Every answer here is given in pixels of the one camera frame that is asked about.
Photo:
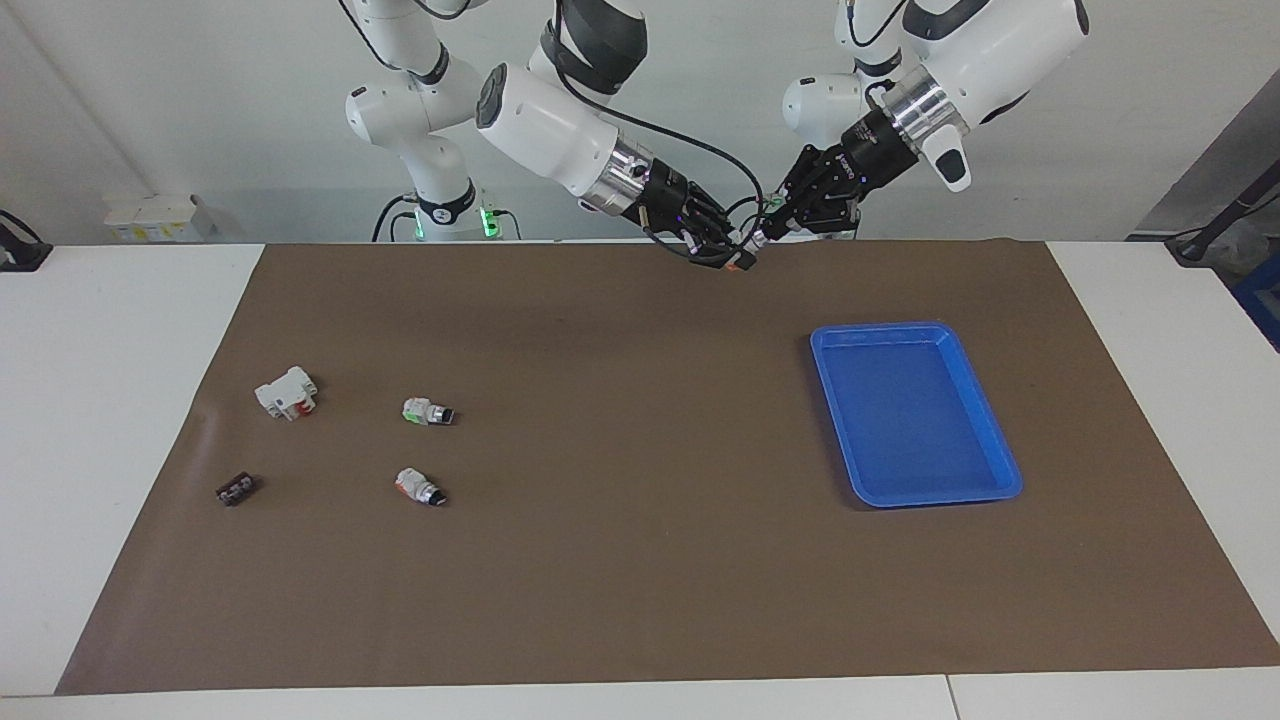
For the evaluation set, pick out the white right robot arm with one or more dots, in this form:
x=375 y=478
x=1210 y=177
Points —
x=540 y=125

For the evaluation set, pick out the small dark electronic component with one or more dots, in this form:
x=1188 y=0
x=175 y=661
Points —
x=236 y=489

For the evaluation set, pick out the blue plastic tray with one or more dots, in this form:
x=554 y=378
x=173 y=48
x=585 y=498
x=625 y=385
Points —
x=915 y=420

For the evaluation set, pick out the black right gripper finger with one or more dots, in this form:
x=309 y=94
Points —
x=725 y=225
x=712 y=255

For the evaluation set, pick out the white green push button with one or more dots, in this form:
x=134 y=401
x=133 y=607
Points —
x=425 y=411

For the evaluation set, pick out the black stand pole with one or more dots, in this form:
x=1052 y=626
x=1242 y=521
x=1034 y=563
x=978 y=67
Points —
x=1215 y=222

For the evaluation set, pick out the black clamp mount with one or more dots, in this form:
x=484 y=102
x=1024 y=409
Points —
x=20 y=250

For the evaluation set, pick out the brown table mat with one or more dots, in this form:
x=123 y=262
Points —
x=640 y=600

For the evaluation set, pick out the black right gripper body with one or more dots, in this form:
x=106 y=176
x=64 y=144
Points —
x=675 y=205

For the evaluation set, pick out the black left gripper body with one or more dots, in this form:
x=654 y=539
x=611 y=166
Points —
x=850 y=165

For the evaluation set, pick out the white orange push button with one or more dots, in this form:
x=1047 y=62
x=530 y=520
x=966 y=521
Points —
x=415 y=485

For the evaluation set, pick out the white breaker with red lever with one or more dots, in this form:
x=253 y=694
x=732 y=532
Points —
x=283 y=392

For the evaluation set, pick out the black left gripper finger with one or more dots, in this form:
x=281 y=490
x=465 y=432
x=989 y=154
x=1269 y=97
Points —
x=785 y=210
x=830 y=218

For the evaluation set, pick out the blue crate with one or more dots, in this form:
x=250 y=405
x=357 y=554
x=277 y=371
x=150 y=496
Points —
x=1262 y=300

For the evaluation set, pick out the white cardboard box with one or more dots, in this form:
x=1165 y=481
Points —
x=150 y=215

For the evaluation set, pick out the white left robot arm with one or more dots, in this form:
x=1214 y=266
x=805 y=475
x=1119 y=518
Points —
x=990 y=50

